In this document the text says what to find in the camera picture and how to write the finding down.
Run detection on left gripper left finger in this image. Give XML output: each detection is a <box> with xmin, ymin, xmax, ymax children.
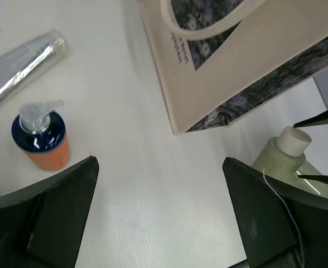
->
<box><xmin>0</xmin><ymin>156</ymin><xmax>99</xmax><ymax>267</ymax></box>

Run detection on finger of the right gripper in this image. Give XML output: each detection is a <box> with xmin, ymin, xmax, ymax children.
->
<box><xmin>298</xmin><ymin>175</ymin><xmax>328</xmax><ymax>185</ymax></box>
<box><xmin>293</xmin><ymin>110</ymin><xmax>328</xmax><ymax>128</ymax></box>

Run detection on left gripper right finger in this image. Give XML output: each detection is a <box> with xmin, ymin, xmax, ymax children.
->
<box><xmin>222</xmin><ymin>157</ymin><xmax>328</xmax><ymax>267</ymax></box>

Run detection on olive green clear bottle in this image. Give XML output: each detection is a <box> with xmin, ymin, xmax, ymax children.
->
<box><xmin>295</xmin><ymin>160</ymin><xmax>328</xmax><ymax>199</ymax></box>

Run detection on pale green bottle white cap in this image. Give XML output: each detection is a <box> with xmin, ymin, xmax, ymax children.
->
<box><xmin>252</xmin><ymin>126</ymin><xmax>312</xmax><ymax>185</ymax></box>

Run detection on orange pump bottle blue top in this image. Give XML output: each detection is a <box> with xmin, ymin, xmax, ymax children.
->
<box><xmin>11</xmin><ymin>99</ymin><xmax>70</xmax><ymax>171</ymax></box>

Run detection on cream canvas tote bag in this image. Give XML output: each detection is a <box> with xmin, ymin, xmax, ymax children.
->
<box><xmin>138</xmin><ymin>1</ymin><xmax>328</xmax><ymax>135</ymax></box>

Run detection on silver squeeze tube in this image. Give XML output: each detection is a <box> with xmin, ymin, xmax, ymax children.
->
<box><xmin>0</xmin><ymin>30</ymin><xmax>70</xmax><ymax>106</ymax></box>

